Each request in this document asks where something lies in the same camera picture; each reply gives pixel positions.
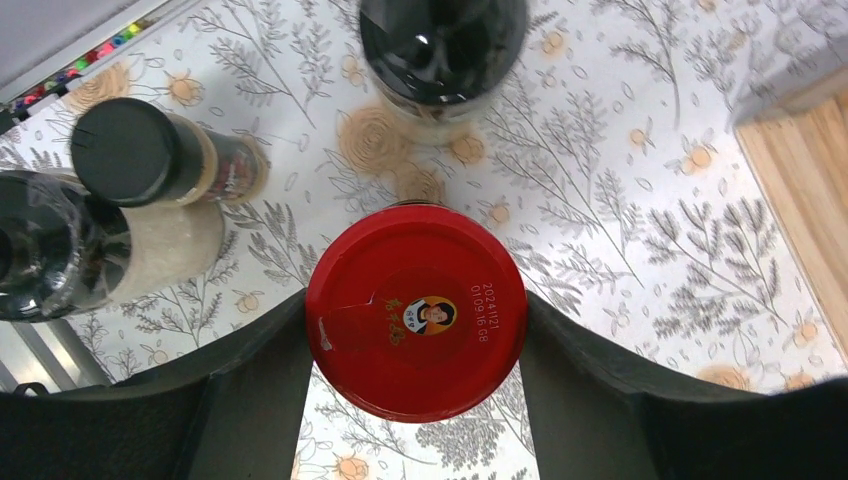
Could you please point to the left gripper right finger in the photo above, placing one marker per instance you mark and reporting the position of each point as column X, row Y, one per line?
column 599, row 411

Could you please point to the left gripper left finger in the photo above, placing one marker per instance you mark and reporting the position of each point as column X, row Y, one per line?
column 229, row 410

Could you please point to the red lid jar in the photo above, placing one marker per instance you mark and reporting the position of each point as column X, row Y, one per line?
column 416, row 313

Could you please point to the small dark bottle front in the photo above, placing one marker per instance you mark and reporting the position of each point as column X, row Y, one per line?
column 65, row 251

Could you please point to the floral table mat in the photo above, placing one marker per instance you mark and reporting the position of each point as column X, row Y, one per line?
column 607, row 167

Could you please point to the wooden rack frame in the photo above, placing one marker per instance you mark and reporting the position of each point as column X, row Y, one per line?
column 796, row 145

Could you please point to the aluminium frame rail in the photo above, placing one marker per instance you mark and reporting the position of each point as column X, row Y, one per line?
column 45, row 45

